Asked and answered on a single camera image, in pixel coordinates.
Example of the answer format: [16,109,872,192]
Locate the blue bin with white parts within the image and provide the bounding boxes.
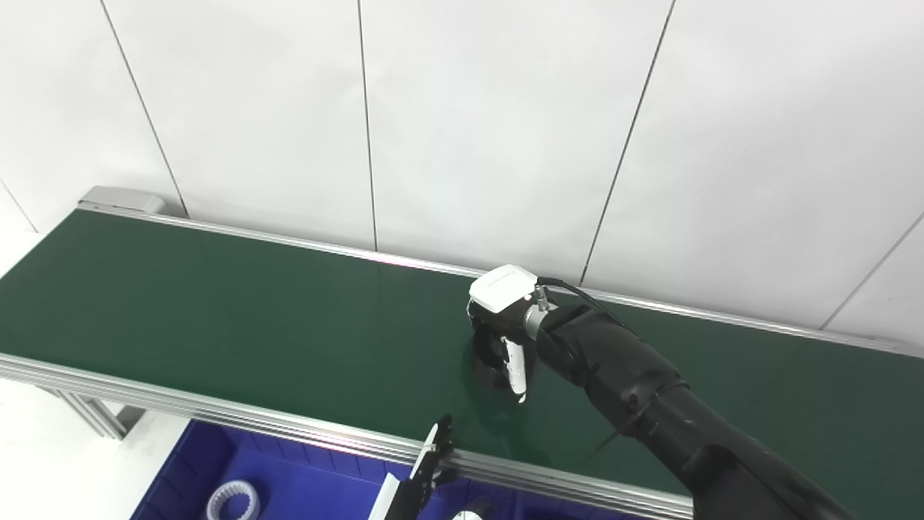
[130,419,499,520]

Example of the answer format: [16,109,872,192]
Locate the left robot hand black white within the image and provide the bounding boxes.
[383,414,486,520]

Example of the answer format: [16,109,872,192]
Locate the black cylindrical hub part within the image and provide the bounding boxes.
[471,326,536,391]

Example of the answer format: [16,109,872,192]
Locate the green conveyor belt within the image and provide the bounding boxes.
[0,209,924,520]
[0,186,924,520]

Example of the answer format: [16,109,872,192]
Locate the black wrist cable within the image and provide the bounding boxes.
[536,277,640,337]

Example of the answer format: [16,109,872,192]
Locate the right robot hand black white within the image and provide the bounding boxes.
[467,264,557,404]

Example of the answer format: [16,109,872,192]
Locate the white toothed ring part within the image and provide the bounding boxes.
[207,480,261,520]

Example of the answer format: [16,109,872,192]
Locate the aluminium conveyor support leg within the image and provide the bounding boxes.
[40,386,145,440]

